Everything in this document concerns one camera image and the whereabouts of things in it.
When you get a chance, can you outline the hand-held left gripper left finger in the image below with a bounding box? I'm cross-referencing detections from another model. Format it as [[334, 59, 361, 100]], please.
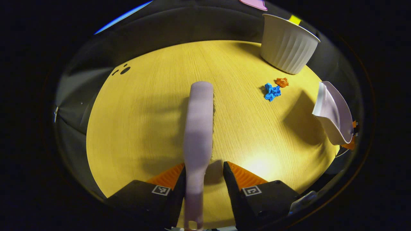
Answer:
[[104, 163, 187, 230]]

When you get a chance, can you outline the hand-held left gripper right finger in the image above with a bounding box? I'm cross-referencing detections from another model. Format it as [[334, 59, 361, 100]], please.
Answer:
[[223, 161, 302, 231]]

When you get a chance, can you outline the pink dustpan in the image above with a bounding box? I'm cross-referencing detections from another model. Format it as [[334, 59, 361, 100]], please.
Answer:
[[312, 81, 354, 146]]

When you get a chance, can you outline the small pink broom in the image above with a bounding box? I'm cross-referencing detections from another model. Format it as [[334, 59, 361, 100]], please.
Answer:
[[183, 81, 214, 231]]

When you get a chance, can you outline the blue paper scrap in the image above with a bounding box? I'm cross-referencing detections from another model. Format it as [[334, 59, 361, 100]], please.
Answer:
[[264, 82, 282, 102]]

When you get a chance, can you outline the white ribbed garbage bin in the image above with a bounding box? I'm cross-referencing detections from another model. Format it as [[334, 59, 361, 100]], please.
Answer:
[[260, 13, 321, 75]]

